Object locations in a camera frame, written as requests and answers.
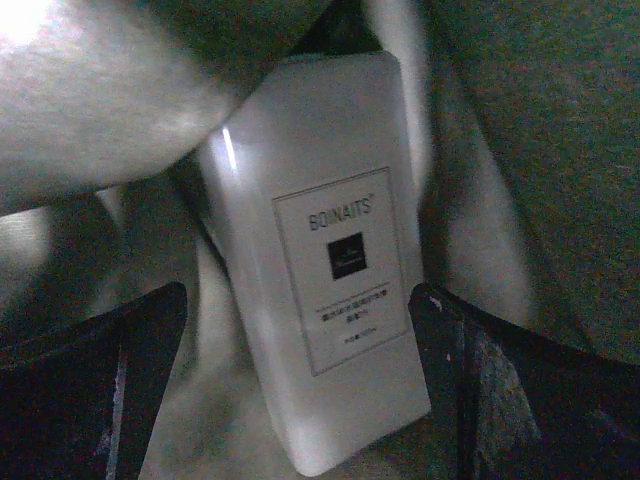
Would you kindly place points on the white rectangular lotion bottle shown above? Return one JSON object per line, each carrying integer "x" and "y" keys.
{"x": 311, "y": 205}

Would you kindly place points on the olive green canvas bag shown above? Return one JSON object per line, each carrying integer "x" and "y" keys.
{"x": 524, "y": 127}

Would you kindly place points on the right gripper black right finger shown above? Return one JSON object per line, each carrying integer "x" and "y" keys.
{"x": 522, "y": 406}

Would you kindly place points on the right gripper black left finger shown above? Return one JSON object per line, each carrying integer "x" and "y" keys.
{"x": 81, "y": 402}

